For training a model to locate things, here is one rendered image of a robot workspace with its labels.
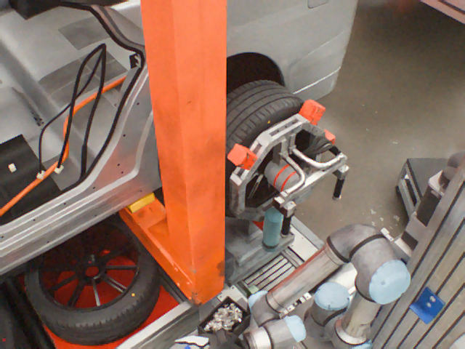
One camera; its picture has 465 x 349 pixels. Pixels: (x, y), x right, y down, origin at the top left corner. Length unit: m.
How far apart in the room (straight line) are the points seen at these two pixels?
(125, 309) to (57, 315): 0.32
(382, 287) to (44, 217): 1.39
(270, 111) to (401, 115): 2.23
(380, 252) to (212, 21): 0.72
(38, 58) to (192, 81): 1.70
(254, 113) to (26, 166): 1.18
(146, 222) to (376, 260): 1.30
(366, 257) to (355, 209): 2.02
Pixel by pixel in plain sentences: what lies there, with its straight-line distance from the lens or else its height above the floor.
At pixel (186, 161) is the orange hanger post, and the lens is 1.43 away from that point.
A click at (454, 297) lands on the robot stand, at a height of 1.31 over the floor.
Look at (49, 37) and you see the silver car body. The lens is 3.01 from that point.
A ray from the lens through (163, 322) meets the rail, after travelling 2.33.
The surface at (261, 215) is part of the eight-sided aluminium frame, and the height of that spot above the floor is 0.64.
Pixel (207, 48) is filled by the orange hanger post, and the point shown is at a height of 1.81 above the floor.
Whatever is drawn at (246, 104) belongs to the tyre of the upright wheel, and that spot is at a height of 1.17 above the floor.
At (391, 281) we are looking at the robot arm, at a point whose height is 1.45.
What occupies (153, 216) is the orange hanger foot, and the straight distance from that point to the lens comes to 2.30.
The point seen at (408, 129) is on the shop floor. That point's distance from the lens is 4.02.
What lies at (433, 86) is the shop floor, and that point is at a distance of 4.62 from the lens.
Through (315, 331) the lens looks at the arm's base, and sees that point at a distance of 1.81.
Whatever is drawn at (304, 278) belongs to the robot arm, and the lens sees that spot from 1.41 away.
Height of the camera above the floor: 2.48
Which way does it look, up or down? 47 degrees down
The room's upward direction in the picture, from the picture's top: 1 degrees clockwise
